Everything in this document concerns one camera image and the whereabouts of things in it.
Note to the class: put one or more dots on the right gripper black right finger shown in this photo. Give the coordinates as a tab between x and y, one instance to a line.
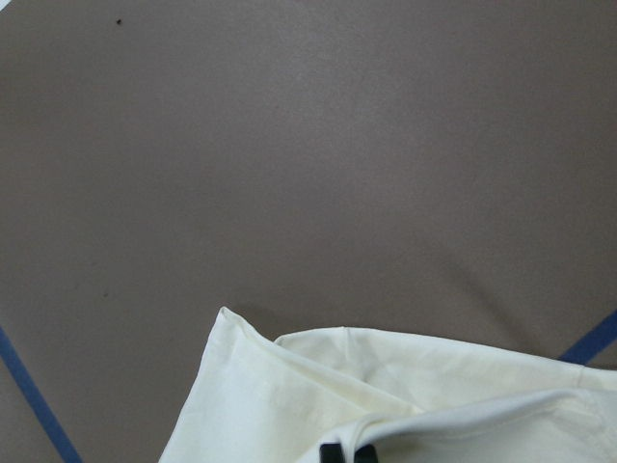
365	454

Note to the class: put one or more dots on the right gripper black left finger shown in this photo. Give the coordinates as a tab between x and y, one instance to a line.
331	453

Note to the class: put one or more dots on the cream long-sleeve cat shirt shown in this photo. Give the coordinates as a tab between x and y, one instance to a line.
414	398

